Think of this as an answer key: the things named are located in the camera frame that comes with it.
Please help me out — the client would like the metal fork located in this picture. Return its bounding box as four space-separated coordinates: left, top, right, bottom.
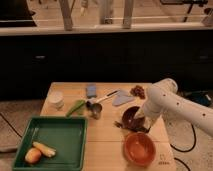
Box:
114 121 123 129

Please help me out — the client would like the metal measuring scoop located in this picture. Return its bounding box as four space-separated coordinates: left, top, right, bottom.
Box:
86 90 118 119

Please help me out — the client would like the brown grape cluster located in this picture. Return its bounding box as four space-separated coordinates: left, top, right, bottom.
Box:
130 85 145 99

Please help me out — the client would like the orange-brown bowl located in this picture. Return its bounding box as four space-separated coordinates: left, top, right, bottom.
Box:
123 132 156 167

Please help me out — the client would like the white cup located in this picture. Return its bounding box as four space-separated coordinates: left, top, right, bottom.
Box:
48 91 64 108

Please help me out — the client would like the orange round fruit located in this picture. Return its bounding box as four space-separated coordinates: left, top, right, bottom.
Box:
25 148 42 164

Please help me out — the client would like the black cable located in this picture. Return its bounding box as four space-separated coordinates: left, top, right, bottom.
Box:
169 123 198 171

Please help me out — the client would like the blue sponge block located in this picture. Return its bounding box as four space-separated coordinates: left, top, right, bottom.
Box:
86 84 97 98

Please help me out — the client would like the dark brown bowl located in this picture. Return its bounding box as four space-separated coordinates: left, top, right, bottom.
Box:
122 106 149 133

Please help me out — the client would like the green vegetable toy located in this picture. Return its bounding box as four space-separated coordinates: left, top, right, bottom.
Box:
66 100 85 117

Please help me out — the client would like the light blue cloth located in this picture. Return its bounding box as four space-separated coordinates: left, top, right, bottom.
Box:
112 90 135 106

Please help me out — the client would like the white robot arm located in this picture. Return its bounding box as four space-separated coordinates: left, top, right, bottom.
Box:
135 78 213 137

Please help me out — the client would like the dark blue object on floor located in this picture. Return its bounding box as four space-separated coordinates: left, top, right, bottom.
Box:
185 91 212 107

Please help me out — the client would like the green plastic tray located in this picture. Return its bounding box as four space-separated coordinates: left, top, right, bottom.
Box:
12 116 87 171

